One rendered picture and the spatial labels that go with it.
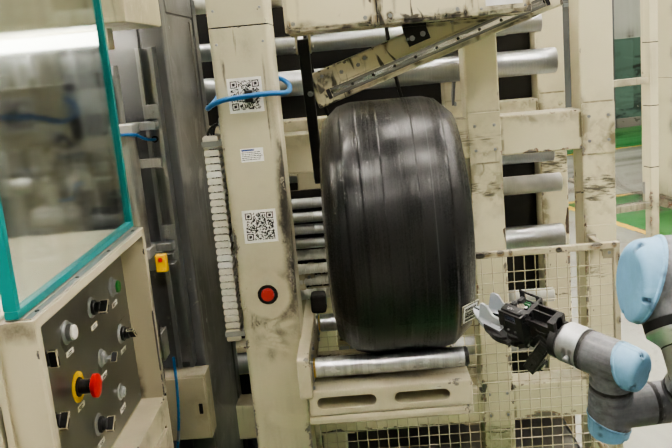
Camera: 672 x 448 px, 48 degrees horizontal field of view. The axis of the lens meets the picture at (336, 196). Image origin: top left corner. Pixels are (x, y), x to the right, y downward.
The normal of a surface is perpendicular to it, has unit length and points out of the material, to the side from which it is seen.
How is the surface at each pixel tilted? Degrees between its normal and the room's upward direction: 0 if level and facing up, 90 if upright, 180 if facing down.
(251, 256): 90
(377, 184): 61
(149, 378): 90
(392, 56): 90
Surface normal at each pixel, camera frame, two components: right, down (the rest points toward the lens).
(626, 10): 0.24, 0.16
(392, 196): -0.05, -0.24
